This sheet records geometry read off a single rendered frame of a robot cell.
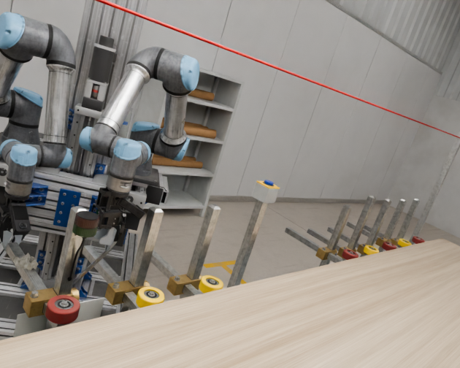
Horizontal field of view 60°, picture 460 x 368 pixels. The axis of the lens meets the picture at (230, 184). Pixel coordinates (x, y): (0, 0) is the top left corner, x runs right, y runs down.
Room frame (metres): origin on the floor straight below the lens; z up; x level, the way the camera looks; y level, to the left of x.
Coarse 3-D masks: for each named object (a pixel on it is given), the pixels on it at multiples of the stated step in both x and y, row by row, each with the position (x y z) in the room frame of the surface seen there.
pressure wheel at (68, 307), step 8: (56, 296) 0.91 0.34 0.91; (64, 296) 0.92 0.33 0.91; (48, 304) 0.87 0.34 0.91; (56, 304) 0.89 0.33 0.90; (64, 304) 0.89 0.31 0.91; (72, 304) 0.91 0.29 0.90; (48, 312) 0.86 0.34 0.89; (56, 312) 0.86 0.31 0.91; (64, 312) 0.87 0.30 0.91; (72, 312) 0.88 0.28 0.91; (56, 320) 0.86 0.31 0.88; (64, 320) 0.86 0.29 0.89; (72, 320) 0.88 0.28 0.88
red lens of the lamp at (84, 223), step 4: (76, 216) 0.94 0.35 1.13; (76, 220) 0.94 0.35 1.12; (80, 220) 0.93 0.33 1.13; (84, 220) 0.93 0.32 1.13; (96, 220) 0.95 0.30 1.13; (76, 224) 0.94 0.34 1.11; (80, 224) 0.93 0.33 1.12; (84, 224) 0.93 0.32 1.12; (88, 224) 0.94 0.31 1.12; (92, 224) 0.94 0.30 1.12; (96, 224) 0.96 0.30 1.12; (88, 228) 0.94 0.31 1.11; (92, 228) 0.94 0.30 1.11
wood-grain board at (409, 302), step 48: (432, 240) 2.83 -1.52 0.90; (240, 288) 1.27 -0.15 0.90; (288, 288) 1.38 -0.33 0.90; (336, 288) 1.51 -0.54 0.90; (384, 288) 1.67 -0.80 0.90; (432, 288) 1.86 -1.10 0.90; (48, 336) 0.78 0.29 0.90; (96, 336) 0.83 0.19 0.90; (144, 336) 0.88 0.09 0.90; (192, 336) 0.94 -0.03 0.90; (240, 336) 1.00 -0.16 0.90; (288, 336) 1.08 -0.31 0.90; (336, 336) 1.16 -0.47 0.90; (384, 336) 1.26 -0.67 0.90; (432, 336) 1.37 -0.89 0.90
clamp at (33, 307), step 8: (48, 288) 0.99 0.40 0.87; (72, 288) 1.02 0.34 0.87; (40, 296) 0.94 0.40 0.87; (48, 296) 0.95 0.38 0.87; (72, 296) 0.99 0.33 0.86; (24, 304) 0.94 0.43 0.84; (32, 304) 0.91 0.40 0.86; (40, 304) 0.93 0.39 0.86; (32, 312) 0.92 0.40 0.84; (40, 312) 0.93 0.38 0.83
